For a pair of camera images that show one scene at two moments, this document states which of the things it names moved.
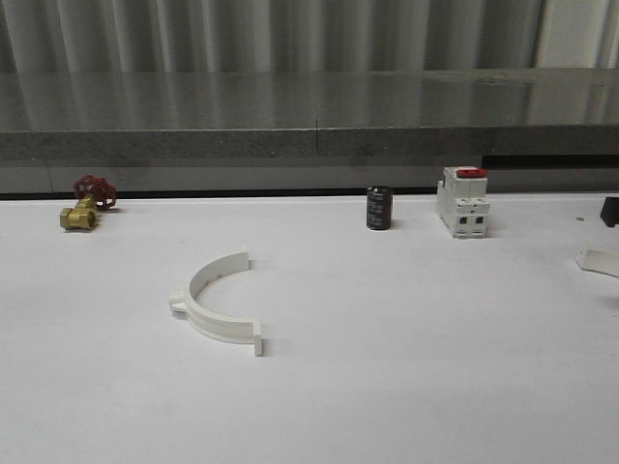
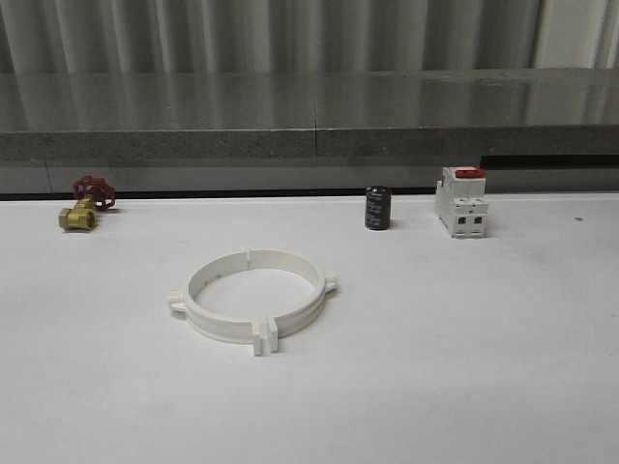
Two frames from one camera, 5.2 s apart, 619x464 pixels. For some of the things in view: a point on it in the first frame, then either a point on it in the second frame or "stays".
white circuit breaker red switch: x=463 y=206 stays
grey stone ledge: x=308 y=114 stays
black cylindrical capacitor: x=378 y=208 stays
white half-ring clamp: x=599 y=260 → x=300 y=318
